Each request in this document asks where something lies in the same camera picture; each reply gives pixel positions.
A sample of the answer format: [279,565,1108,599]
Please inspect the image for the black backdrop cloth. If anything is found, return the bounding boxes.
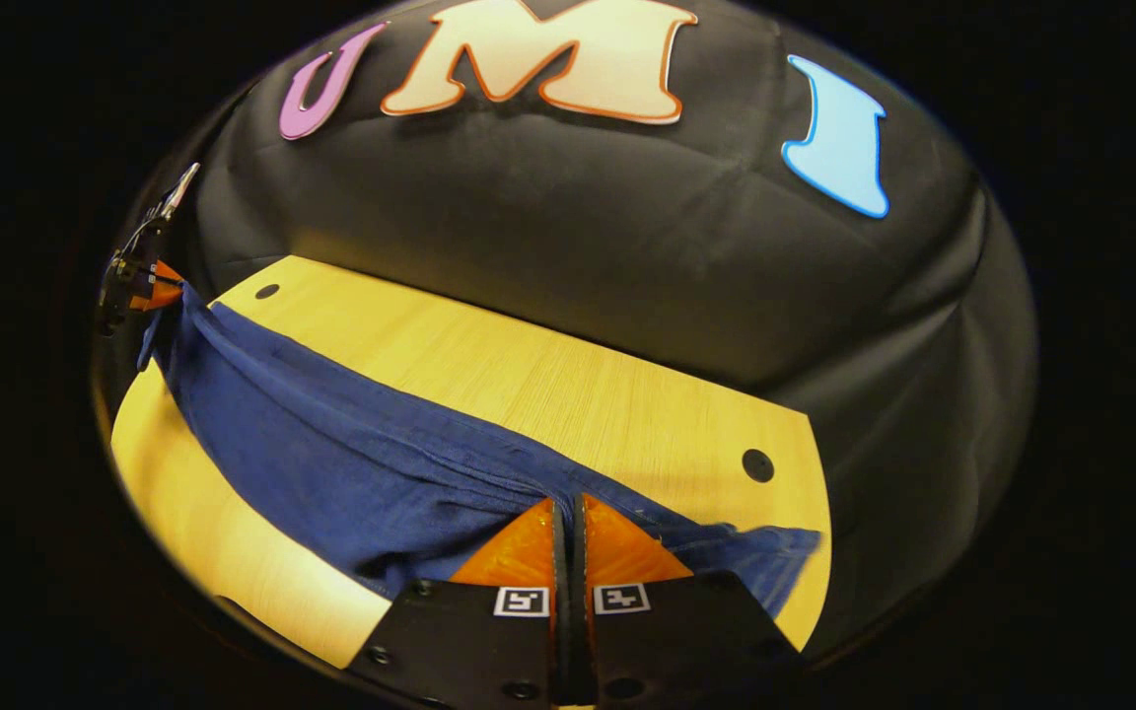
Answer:
[95,0,1039,662]

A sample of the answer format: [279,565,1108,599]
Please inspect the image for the blue denim jeans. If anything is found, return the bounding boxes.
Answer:
[137,281,823,620]

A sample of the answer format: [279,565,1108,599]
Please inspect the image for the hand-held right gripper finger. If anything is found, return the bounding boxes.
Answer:
[570,493,806,709]
[346,496,569,709]

